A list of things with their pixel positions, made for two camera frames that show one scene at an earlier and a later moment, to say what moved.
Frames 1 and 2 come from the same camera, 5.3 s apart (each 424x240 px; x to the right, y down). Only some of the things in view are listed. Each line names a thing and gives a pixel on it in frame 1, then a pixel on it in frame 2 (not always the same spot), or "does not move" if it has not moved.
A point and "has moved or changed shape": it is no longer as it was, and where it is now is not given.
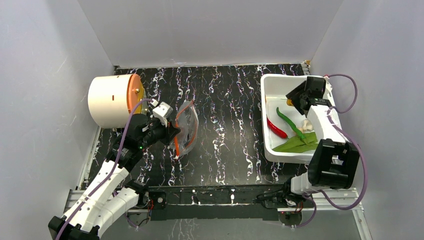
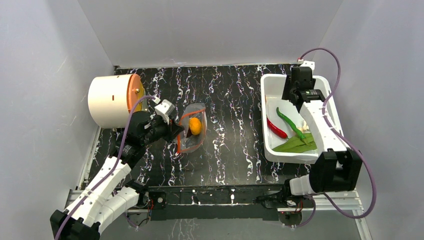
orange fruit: (289, 102) has moved or changed shape
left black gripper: (170, 131) does not move
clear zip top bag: (185, 137) has moved or changed shape
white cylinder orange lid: (111, 99) does not move
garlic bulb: (307, 125) does not move
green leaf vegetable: (295, 144) does not move
